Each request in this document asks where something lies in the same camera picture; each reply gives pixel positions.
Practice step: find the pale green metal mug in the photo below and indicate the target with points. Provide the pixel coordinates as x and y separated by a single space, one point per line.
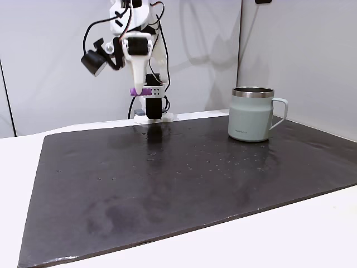
248 117

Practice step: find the black wall fixture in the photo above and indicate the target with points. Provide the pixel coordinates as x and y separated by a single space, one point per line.
263 1

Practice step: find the purple pen grip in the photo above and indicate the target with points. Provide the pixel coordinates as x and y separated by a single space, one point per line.
146 91

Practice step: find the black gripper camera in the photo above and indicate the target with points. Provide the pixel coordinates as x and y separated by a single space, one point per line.
93 62

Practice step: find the black table mat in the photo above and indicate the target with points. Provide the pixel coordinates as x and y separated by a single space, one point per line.
167 181

